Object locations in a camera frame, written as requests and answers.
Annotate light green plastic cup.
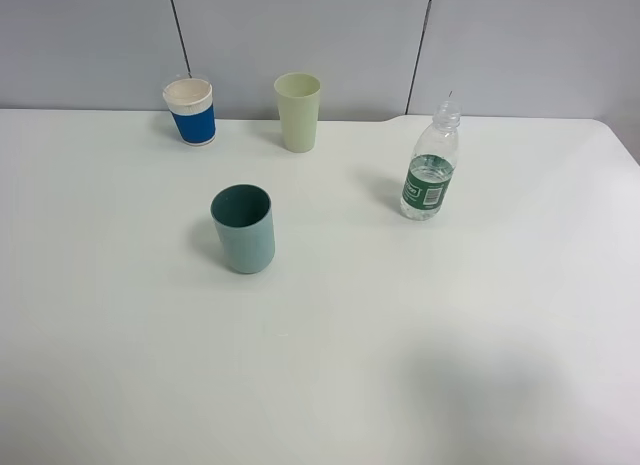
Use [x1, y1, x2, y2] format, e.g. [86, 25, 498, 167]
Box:
[274, 73, 321, 153]

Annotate blue white paper cup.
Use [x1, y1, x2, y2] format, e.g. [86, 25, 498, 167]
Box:
[162, 76, 216, 146]

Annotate clear water bottle green label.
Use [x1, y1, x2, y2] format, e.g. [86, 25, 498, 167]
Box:
[400, 100, 461, 221]

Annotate teal plastic cup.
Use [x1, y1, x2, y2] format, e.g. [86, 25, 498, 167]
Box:
[210, 184, 275, 274]

